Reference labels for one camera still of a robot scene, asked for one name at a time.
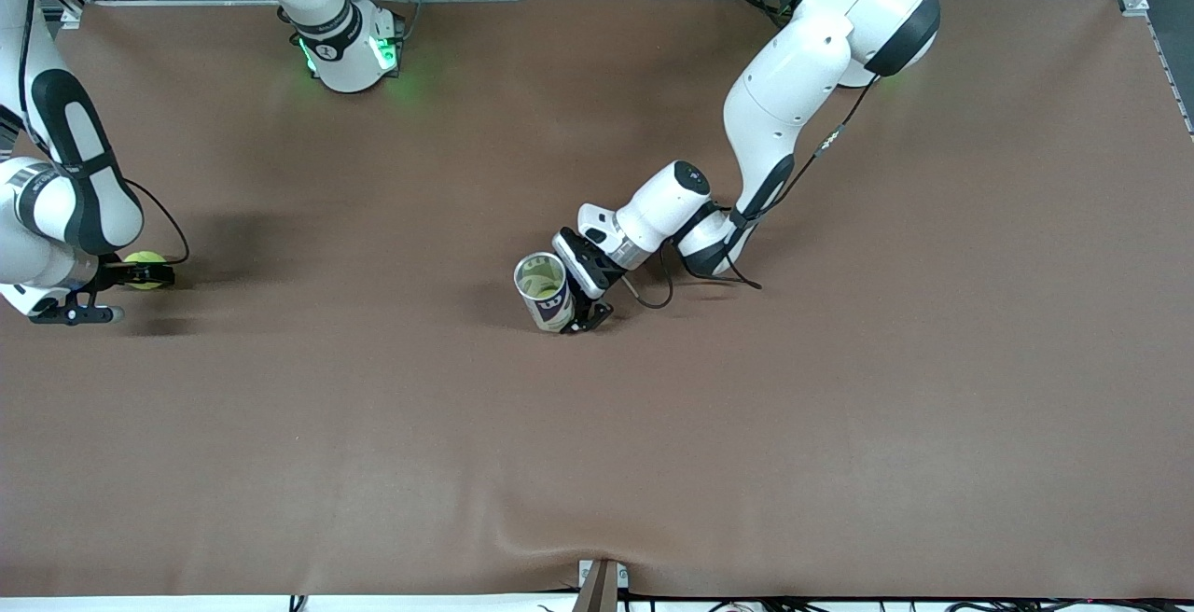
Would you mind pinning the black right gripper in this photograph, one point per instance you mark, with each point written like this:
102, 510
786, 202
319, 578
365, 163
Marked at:
114, 273

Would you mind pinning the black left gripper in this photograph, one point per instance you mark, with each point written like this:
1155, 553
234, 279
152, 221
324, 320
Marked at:
585, 269

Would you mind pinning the clear tennis ball can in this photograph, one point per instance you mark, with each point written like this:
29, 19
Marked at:
557, 313

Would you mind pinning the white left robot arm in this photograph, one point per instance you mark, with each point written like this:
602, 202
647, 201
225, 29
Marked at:
849, 43

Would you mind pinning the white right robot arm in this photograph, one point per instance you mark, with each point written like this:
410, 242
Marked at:
340, 52

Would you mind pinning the brown table mat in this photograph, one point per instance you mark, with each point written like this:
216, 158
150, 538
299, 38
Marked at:
597, 463

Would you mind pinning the grey metal table bracket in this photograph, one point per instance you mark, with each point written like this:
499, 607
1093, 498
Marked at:
597, 589

